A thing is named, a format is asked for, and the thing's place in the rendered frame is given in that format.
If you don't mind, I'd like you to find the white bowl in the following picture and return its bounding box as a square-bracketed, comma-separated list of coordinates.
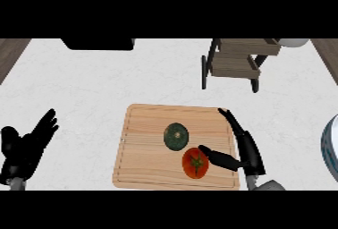
[276, 38, 311, 48]

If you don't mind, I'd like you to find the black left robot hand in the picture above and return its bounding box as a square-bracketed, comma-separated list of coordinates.
[0, 108, 60, 186]

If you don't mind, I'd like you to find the wooden cutting board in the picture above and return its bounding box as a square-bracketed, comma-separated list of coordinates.
[110, 103, 242, 191]

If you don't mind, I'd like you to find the dark green squash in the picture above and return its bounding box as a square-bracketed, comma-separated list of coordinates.
[162, 122, 190, 152]

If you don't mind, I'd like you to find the black appliance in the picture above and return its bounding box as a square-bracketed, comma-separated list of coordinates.
[59, 38, 137, 52]

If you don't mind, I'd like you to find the wooden tiered basket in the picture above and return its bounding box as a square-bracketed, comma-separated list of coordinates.
[200, 38, 281, 94]

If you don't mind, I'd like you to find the red tomato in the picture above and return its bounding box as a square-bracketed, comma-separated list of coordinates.
[181, 147, 211, 180]

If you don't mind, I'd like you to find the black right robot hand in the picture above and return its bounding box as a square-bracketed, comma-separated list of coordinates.
[196, 107, 268, 177]

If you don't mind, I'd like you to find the white plate with blue rim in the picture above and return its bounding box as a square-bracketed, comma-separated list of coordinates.
[318, 114, 338, 183]

